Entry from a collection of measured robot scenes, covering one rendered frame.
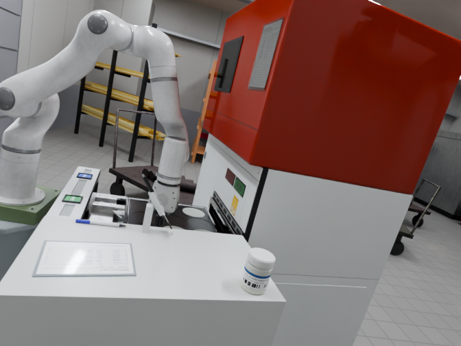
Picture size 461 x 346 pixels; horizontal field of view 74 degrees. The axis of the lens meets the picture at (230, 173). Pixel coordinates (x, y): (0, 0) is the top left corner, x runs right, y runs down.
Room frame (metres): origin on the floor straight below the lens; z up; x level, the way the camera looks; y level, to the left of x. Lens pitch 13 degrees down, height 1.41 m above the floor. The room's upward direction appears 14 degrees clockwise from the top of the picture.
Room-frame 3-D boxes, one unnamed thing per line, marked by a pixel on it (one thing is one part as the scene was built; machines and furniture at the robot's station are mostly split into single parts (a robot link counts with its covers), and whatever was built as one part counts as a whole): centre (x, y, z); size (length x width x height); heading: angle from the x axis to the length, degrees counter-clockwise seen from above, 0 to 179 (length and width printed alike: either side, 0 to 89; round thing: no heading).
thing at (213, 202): (1.22, -0.02, 0.89); 0.44 x 0.02 x 0.10; 20
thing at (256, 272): (0.71, -0.13, 1.01); 0.07 x 0.07 x 0.10
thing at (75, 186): (1.08, 0.54, 0.89); 0.55 x 0.09 x 0.14; 20
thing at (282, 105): (1.50, -0.26, 1.52); 0.81 x 0.75 x 0.60; 20
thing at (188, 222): (1.14, 0.18, 0.90); 0.34 x 0.34 x 0.01; 20
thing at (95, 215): (1.03, 0.42, 0.87); 0.36 x 0.08 x 0.03; 20
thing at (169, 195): (1.04, 0.21, 1.03); 0.10 x 0.07 x 0.11; 85
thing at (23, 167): (1.06, 0.76, 0.97); 0.19 x 0.19 x 0.18
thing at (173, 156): (1.05, 0.21, 1.18); 0.09 x 0.08 x 0.13; 178
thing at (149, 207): (0.87, 0.20, 1.03); 0.06 x 0.04 x 0.13; 110
